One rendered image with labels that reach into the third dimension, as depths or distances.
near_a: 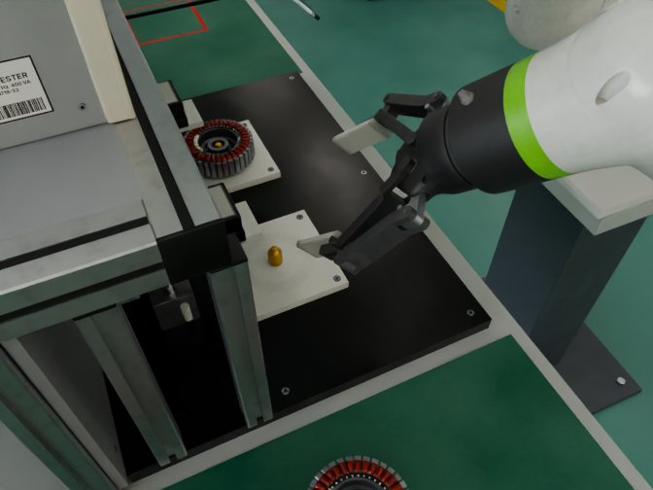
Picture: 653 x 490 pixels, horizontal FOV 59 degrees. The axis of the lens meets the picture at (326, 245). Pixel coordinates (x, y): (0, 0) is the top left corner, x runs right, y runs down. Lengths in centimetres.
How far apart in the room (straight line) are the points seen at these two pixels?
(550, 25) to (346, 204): 41
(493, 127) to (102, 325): 32
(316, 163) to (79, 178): 56
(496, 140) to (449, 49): 241
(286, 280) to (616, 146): 48
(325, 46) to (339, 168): 189
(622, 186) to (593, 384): 79
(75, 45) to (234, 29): 93
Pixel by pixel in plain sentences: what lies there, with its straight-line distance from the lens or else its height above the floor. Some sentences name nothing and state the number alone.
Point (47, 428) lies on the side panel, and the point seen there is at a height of 95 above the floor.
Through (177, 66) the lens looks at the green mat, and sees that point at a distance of 126.
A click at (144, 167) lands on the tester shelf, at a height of 111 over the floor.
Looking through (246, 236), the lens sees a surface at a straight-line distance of 69.
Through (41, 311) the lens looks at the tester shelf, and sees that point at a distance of 41.
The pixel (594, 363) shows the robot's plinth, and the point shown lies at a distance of 173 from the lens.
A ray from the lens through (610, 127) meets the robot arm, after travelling 39.
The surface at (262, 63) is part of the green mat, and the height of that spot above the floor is 75.
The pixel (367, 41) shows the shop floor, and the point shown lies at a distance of 284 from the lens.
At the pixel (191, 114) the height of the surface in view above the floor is 88.
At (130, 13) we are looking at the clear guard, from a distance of 75.
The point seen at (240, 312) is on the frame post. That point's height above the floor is 98.
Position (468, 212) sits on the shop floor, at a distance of 200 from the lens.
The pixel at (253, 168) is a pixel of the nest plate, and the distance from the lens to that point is 93.
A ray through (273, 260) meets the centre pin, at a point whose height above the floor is 80.
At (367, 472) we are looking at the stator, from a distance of 64.
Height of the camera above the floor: 139
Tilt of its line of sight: 49 degrees down
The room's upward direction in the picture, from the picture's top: straight up
